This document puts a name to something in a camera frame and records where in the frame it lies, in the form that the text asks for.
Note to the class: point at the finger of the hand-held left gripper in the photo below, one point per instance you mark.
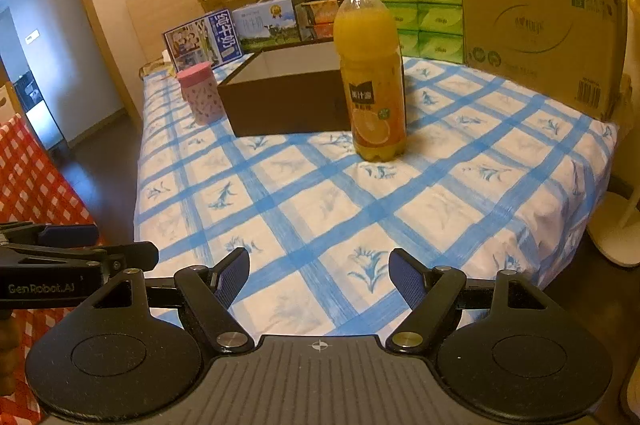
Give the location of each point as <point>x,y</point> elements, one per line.
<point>135,254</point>
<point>70,235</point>

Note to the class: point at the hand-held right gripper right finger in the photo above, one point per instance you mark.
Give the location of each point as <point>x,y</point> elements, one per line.
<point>405,277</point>

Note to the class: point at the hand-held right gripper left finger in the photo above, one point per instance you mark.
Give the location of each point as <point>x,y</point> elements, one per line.
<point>235,277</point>

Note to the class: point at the brown storage box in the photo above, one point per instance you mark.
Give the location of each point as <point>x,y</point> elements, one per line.
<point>285,105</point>

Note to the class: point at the person's left hand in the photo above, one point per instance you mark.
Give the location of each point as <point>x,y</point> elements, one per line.
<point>9,355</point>

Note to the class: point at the red checkered cloth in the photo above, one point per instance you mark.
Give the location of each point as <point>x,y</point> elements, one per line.
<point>35,185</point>

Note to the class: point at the blue checkered bed sheet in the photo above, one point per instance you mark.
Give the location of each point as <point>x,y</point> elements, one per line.
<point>400,205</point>

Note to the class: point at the pink patterned cup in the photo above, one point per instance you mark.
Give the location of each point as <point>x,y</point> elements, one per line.
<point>202,97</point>

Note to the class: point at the orange juice bottle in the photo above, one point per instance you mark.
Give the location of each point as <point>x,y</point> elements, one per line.
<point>372,65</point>

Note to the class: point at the white fan stand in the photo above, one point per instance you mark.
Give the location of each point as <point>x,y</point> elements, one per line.
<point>617,240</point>

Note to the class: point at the blue illustrated milk carton box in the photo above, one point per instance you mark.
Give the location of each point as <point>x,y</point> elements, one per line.
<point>200,40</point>

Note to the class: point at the green and white milk box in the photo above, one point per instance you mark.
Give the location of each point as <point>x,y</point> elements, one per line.
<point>267,25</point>

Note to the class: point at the stack of green tissue packs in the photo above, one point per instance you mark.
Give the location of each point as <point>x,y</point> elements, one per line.
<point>430,20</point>

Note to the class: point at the orange snack boxes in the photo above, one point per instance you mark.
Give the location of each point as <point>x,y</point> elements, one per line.
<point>320,17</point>

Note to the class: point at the large open cardboard box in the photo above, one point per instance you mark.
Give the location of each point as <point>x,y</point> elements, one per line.
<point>540,25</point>

